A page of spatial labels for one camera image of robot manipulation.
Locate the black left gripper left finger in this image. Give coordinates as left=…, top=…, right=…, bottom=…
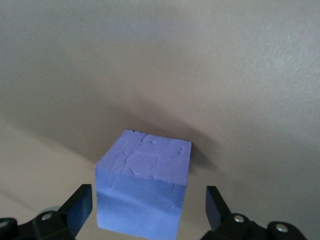
left=0, top=184, right=94, bottom=240

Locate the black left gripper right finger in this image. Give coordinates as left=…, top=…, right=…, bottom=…
left=203, top=186, right=310, bottom=240

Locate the purple foam cube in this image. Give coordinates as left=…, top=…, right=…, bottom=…
left=94, top=128, right=193, bottom=238

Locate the brown table cover sheet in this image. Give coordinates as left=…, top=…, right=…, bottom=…
left=0, top=0, right=320, bottom=240

